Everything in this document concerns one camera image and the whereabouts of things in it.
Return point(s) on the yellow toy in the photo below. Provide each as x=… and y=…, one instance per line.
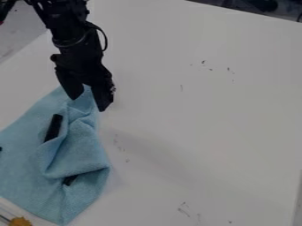
x=19, y=221

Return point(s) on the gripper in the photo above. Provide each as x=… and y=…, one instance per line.
x=78, y=57

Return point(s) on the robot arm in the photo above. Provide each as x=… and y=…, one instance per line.
x=65, y=17

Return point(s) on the blue cloth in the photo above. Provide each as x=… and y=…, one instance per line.
x=59, y=159

